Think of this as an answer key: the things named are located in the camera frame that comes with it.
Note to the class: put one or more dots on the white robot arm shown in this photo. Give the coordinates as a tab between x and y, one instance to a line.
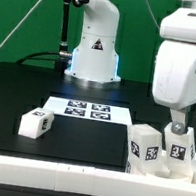
94	60

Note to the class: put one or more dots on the white L-shaped fence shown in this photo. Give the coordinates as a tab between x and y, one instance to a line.
88	181

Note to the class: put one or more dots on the white marker sheet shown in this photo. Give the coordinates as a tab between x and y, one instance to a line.
88	110

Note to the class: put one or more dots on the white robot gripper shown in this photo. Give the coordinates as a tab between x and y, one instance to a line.
174	81

